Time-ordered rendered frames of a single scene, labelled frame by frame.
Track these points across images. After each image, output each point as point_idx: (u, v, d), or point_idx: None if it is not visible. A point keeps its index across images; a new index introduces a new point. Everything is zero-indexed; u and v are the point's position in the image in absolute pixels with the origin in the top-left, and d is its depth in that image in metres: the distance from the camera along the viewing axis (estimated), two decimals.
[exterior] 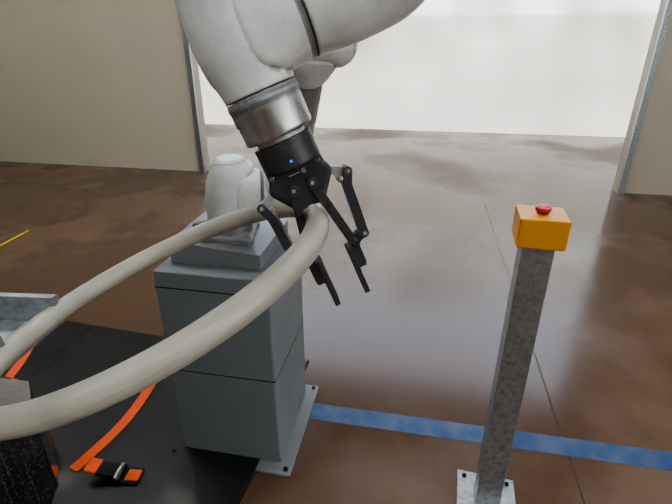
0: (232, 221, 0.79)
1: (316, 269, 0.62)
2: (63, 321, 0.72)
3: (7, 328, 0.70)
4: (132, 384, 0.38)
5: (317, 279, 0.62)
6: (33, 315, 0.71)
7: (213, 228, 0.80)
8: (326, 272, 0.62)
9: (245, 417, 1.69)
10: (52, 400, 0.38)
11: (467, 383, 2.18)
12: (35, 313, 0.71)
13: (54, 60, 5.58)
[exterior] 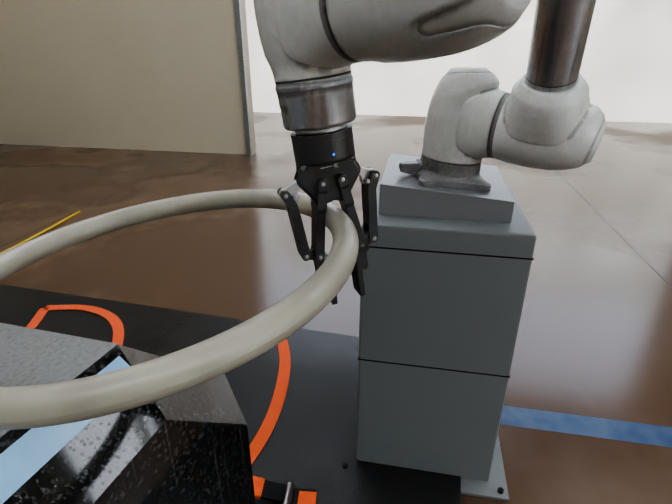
0: (216, 201, 0.73)
1: (322, 265, 0.61)
2: None
3: None
4: (193, 378, 0.33)
5: None
6: None
7: (192, 204, 0.73)
8: None
9: (453, 423, 1.28)
10: (89, 388, 0.32)
11: (668, 379, 1.78)
12: None
13: (91, 34, 5.18)
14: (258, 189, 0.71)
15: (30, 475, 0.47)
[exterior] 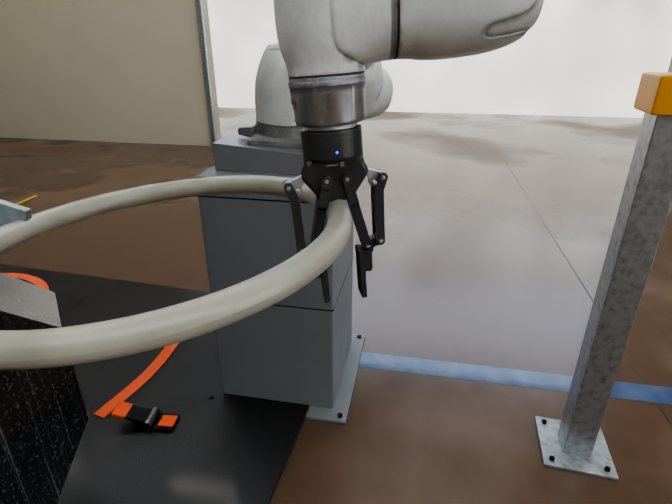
0: (238, 185, 0.75)
1: None
2: (30, 239, 0.65)
3: None
4: (131, 345, 0.34)
5: None
6: None
7: (216, 186, 0.76)
8: (326, 268, 0.61)
9: (295, 355, 1.48)
10: (36, 339, 0.34)
11: (528, 332, 1.97)
12: (1, 222, 0.64)
13: (60, 29, 5.37)
14: (278, 177, 0.72)
15: None
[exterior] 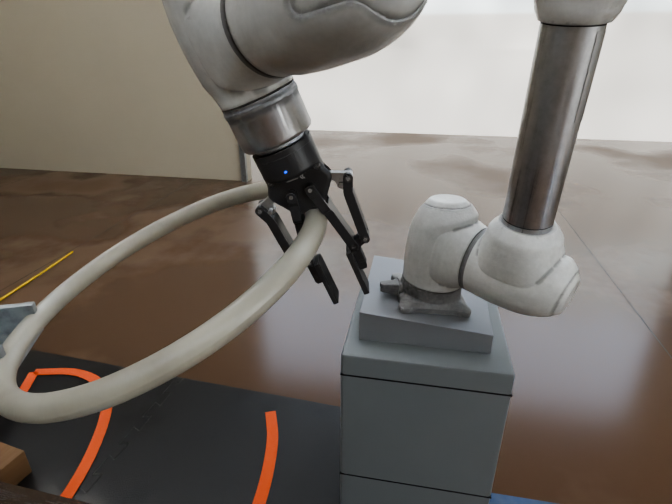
0: (199, 210, 0.83)
1: (315, 269, 0.62)
2: (43, 329, 0.70)
3: None
4: (232, 330, 0.45)
5: (316, 278, 0.63)
6: (8, 327, 0.68)
7: (179, 219, 0.83)
8: (324, 273, 0.62)
9: None
10: (161, 357, 0.43)
11: (656, 460, 1.77)
12: (10, 325, 0.68)
13: (86, 61, 5.17)
14: (231, 189, 0.82)
15: None
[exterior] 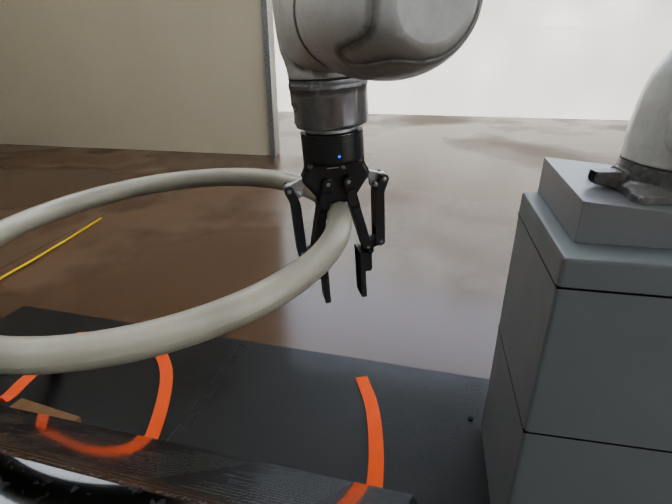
0: (163, 183, 0.75)
1: None
2: None
3: None
4: (296, 290, 0.42)
5: None
6: None
7: (137, 188, 0.74)
8: None
9: None
10: (226, 305, 0.38)
11: None
12: None
13: (106, 27, 4.86)
14: (206, 169, 0.76)
15: None
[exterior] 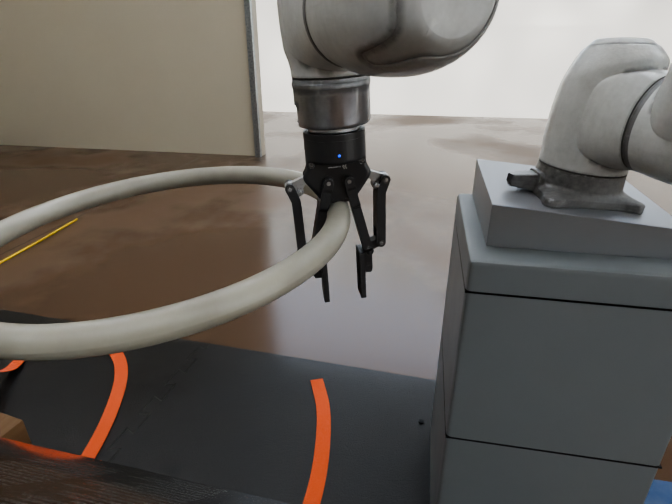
0: (175, 180, 0.77)
1: None
2: None
3: None
4: (284, 287, 0.43)
5: (315, 272, 0.62)
6: None
7: (150, 184, 0.76)
8: (327, 268, 0.61)
9: None
10: (211, 301, 0.39)
11: None
12: None
13: (90, 27, 4.85)
14: (217, 166, 0.78)
15: None
